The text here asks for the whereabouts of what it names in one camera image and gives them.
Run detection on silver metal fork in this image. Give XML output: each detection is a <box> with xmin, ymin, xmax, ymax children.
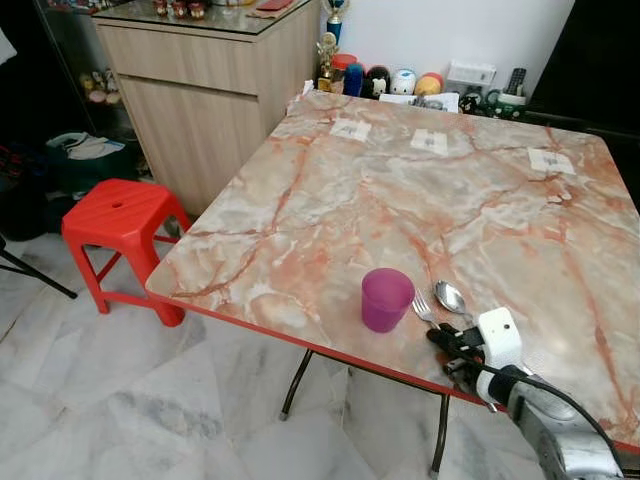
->
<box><xmin>410</xmin><ymin>289</ymin><xmax>442</xmax><ymax>330</ymax></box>

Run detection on silver metal spoon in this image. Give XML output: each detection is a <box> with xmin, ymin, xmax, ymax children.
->
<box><xmin>434</xmin><ymin>280</ymin><xmax>474</xmax><ymax>325</ymax></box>

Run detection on purple plastic cup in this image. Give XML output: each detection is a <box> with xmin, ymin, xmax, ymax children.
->
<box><xmin>361</xmin><ymin>267</ymin><xmax>416</xmax><ymax>334</ymax></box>

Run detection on black metal table leg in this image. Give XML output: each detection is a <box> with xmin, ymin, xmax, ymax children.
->
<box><xmin>429</xmin><ymin>393</ymin><xmax>451</xmax><ymax>478</ymax></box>
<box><xmin>279</xmin><ymin>349</ymin><xmax>315</xmax><ymax>422</ymax></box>

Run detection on white paper marker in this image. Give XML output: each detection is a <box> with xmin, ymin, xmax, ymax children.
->
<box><xmin>330</xmin><ymin>118</ymin><xmax>372</xmax><ymax>142</ymax></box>
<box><xmin>528</xmin><ymin>147</ymin><xmax>577</xmax><ymax>176</ymax></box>
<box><xmin>410</xmin><ymin>129</ymin><xmax>449</xmax><ymax>155</ymax></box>

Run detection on white printed paper sheet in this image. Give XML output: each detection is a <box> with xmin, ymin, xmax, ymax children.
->
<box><xmin>378</xmin><ymin>91</ymin><xmax>461</xmax><ymax>114</ymax></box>

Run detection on dark green mug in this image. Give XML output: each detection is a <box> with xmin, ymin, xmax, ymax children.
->
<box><xmin>483</xmin><ymin>88</ymin><xmax>529</xmax><ymax>121</ymax></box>

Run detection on yellow and red toy figure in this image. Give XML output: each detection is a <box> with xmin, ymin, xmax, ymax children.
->
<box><xmin>415</xmin><ymin>71</ymin><xmax>445</xmax><ymax>98</ymax></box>

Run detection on white round toy figure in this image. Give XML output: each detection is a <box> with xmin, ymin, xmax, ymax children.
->
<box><xmin>391</xmin><ymin>68</ymin><xmax>418</xmax><ymax>97</ymax></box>

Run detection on black round toy figure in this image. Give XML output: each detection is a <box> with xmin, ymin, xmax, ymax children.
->
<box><xmin>364</xmin><ymin>65</ymin><xmax>392</xmax><ymax>100</ymax></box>

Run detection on white rectangular box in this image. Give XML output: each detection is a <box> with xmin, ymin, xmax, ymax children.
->
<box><xmin>445</xmin><ymin>61</ymin><xmax>497</xmax><ymax>94</ymax></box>

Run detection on black remote control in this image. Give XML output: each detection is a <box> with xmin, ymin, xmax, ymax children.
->
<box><xmin>507</xmin><ymin>66</ymin><xmax>528</xmax><ymax>97</ymax></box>

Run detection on orange lidded jar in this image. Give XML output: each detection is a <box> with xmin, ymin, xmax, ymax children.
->
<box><xmin>331</xmin><ymin>53</ymin><xmax>358</xmax><ymax>95</ymax></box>

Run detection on small gold trophy figure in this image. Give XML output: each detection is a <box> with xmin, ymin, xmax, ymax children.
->
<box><xmin>316</xmin><ymin>32</ymin><xmax>338</xmax><ymax>92</ymax></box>

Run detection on blue and gold trophy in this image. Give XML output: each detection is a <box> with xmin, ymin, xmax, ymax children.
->
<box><xmin>325</xmin><ymin>0</ymin><xmax>349</xmax><ymax>44</ymax></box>

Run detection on light wooden cabinet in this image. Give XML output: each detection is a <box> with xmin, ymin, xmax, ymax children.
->
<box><xmin>91</xmin><ymin>0</ymin><xmax>324</xmax><ymax>217</ymax></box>

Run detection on red plastic stool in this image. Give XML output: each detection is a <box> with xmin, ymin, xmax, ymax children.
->
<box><xmin>61</xmin><ymin>178</ymin><xmax>192</xmax><ymax>328</ymax></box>

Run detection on red flat packet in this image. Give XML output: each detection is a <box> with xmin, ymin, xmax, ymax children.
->
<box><xmin>250</xmin><ymin>0</ymin><xmax>296</xmax><ymax>14</ymax></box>

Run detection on dark bin with cloths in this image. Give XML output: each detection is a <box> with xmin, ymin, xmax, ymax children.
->
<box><xmin>44</xmin><ymin>131</ymin><xmax>141</xmax><ymax>197</ymax></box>

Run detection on black tripod leg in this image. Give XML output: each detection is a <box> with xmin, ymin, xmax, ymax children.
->
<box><xmin>0</xmin><ymin>236</ymin><xmax>78</xmax><ymax>300</ymax></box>

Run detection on red figurines row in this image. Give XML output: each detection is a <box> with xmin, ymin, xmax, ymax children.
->
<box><xmin>152</xmin><ymin>0</ymin><xmax>208</xmax><ymax>21</ymax></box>

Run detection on small plush toys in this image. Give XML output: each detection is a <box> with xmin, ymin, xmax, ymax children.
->
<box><xmin>78</xmin><ymin>68</ymin><xmax>121</xmax><ymax>106</ymax></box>

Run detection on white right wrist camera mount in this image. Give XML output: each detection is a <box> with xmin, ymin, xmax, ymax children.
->
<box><xmin>476</xmin><ymin>307</ymin><xmax>525</xmax><ymax>370</ymax></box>

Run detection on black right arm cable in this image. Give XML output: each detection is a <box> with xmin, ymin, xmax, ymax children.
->
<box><xmin>486</xmin><ymin>364</ymin><xmax>627</xmax><ymax>473</ymax></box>

